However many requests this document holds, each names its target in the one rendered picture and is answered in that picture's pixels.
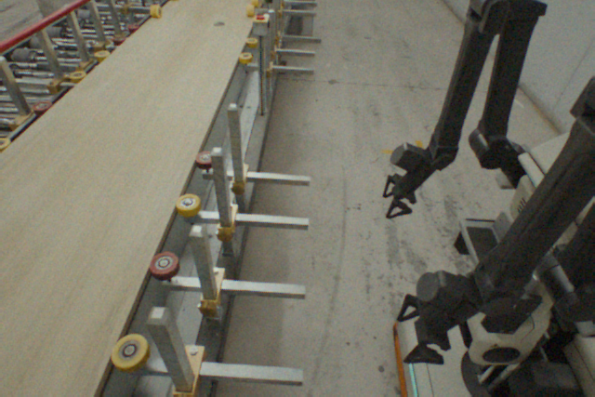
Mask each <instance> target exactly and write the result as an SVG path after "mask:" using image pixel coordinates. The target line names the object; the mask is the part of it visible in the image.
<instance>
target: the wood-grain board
mask: <svg viewBox="0 0 595 397"><path fill-rule="evenodd" d="M246 5H251V0H170V1H169V2H168V3H167V4H166V5H164V6H163V7H162V17H161V18H156V17H151V18H150V19H149V20H148V21H146V22H145V23H144V24H143V25H142V26H141V27H140V28H139V29H138V30H136V31H135V32H134V33H133V34H132V35H131V36H130V37H129V38H128V39H126V40H125V41H124V42H123V44H121V45H120V46H119V47H117V48H116V49H115V50H114V52H113V53H112V54H111V55H110V56H108V57H107V58H106V59H105V60H104V61H103V62H102V63H101V64H99V65H98V66H97V67H96V68H95V69H94V70H93V71H92V72H91V73H89V74H88V75H87V76H85V77H84V78H83V79H82V80H81V81H80V82H78V83H77V84H76V85H75V86H74V87H73V88H72V89H71V90H69V92H68V93H67V94H66V95H65V96H64V97H63V98H62V99H60V100H59V101H58V102H57V103H56V104H55V105H54V106H53V107H52V108H50V109H49V110H48V111H47V112H46V113H45V114H44V115H43V116H42V117H40V118H39V119H38V120H37V121H36V122H35V123H34V124H33V125H32V126H30V127H29V128H28V129H27V130H26V131H25V132H24V133H23V134H21V135H20V136H19V137H18V138H17V139H16V140H15V141H14V142H12V143H11V144H10V145H9V146H8V147H7V148H6V149H5V150H4V151H3V152H1V153H0V397H99V395H100V392H101V390H102V388H103V384H104V382H105V380H106V377H107V376H108V373H109V371H110V369H111V366H112V348H113V347H114V345H115V344H116V342H117V341H118V340H119V339H122V338H123V337H125V335H126V331H127V328H128V327H129V325H130V322H131V320H132V317H133V315H134V313H135V310H136V308H137V306H138V304H139V300H140V298H141V295H142V293H143V291H144V288H145V286H146V284H147V282H148V280H149V277H150V275H151V273H152V271H151V268H150V264H151V261H152V259H153V258H154V257H155V256H157V255H159V253H160V251H161V248H162V246H163V243H164V241H165V238H166V236H167V233H168V231H169V229H170V226H171V224H172V221H173V219H174V217H175V215H176V213H177V200H178V199H179V198H180V197H182V196H183V195H184V192H185V191H186V189H187V186H188V184H189V181H190V179H191V177H192V173H193V170H194V169H195V167H196V161H195V158H196V156H197V155H198V154H199V153H201V152H202V150H203V147H204V146H205V142H206V140H207V137H208V135H209V133H210V130H211V128H212V125H213V124H214V122H215V119H216V117H217V114H218V111H219V107H220V105H221V102H222V101H223V99H224V96H225V94H226V92H227V89H228V87H229V84H230V82H231V79H232V77H233V74H234V72H235V70H236V67H237V65H238V62H239V55H240V54H242V53H243V51H244V49H245V40H246V39H248V38H249V36H250V34H251V32H252V29H253V18H254V17H248V16H246ZM217 21H223V22H224V23H225V24H226V25H225V26H222V25H221V26H215V25H214V24H215V23H216V22H217Z"/></svg>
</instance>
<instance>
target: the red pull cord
mask: <svg viewBox="0 0 595 397"><path fill-rule="evenodd" d="M88 1H90V0H76V1H74V2H72V3H70V4H69V5H68V6H66V7H63V8H62V9H60V10H58V11H56V12H54V13H53V14H51V15H49V16H47V17H45V18H44V19H42V20H39V21H37V22H36V23H35V24H33V25H31V26H29V27H28V28H26V29H24V30H22V31H21V32H19V33H16V34H14V35H13V36H11V37H9V38H8V39H6V40H5V41H3V42H1V43H0V54H1V53H3V52H4V51H6V50H8V49H9V48H11V47H13V46H14V45H16V44H17V43H19V42H21V41H23V40H24V39H26V38H28V37H29V36H31V35H33V34H34V33H37V32H38V31H40V30H42V29H43V28H45V27H46V26H48V25H49V24H51V23H53V22H54V21H56V20H58V19H60V18H62V17H63V16H65V15H67V14H68V13H70V12H72V11H73V10H75V9H77V8H78V7H80V6H82V5H83V4H85V3H87V2H88Z"/></svg>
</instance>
